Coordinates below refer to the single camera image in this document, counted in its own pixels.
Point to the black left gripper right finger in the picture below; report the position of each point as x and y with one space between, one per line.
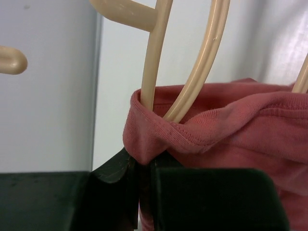
213 199

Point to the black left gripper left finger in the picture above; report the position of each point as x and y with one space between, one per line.
113 194

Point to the red t shirt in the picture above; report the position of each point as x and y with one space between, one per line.
243 123

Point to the beige plastic hanger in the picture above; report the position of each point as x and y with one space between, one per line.
264 39

